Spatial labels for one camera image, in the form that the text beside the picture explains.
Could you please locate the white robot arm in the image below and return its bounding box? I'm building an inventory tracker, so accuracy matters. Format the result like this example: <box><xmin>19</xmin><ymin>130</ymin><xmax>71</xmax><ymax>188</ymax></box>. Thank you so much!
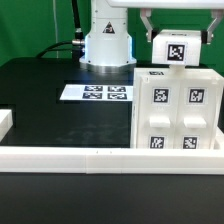
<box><xmin>80</xmin><ymin>0</ymin><xmax>224</xmax><ymax>73</ymax></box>

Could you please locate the white cabinet door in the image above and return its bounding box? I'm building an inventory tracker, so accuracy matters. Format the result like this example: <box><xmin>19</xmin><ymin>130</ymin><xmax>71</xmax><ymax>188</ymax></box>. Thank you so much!
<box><xmin>174</xmin><ymin>70</ymin><xmax>223</xmax><ymax>150</ymax></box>
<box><xmin>137</xmin><ymin>76</ymin><xmax>180</xmax><ymax>149</ymax></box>

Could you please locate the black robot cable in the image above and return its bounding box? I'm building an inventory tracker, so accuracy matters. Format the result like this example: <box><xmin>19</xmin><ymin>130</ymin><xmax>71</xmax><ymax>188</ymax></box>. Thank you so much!
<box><xmin>35</xmin><ymin>0</ymin><xmax>86</xmax><ymax>60</ymax></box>

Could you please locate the white cabinet body box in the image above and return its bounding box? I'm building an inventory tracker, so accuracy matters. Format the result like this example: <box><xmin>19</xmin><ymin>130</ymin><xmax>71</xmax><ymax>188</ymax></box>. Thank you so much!
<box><xmin>130</xmin><ymin>66</ymin><xmax>224</xmax><ymax>150</ymax></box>

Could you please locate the thin grey background cable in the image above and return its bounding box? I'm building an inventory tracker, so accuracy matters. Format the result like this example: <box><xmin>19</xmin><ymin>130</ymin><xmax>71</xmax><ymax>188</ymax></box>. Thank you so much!
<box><xmin>52</xmin><ymin>0</ymin><xmax>60</xmax><ymax>50</ymax></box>

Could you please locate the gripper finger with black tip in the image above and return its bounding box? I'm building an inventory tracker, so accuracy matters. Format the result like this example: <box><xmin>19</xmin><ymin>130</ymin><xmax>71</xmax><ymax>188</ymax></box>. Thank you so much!
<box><xmin>201</xmin><ymin>9</ymin><xmax>224</xmax><ymax>44</ymax></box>

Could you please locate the gripper finger with grey tip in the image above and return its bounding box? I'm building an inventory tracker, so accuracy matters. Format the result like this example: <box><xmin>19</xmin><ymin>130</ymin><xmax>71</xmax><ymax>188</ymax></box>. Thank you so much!
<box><xmin>140</xmin><ymin>8</ymin><xmax>158</xmax><ymax>42</ymax></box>

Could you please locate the white U-shaped fence frame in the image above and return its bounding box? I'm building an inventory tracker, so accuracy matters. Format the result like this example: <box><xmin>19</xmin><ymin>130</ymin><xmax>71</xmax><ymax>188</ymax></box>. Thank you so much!
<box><xmin>0</xmin><ymin>109</ymin><xmax>224</xmax><ymax>175</ymax></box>

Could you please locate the white marker sheet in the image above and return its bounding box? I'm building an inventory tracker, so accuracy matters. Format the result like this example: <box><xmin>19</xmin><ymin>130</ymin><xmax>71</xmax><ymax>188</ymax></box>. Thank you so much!
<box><xmin>60</xmin><ymin>84</ymin><xmax>133</xmax><ymax>102</ymax></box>

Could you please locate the small white cabinet top block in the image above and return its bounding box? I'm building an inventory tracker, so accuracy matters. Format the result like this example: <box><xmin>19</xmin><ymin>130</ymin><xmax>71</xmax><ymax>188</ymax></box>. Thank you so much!
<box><xmin>152</xmin><ymin>29</ymin><xmax>202</xmax><ymax>66</ymax></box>

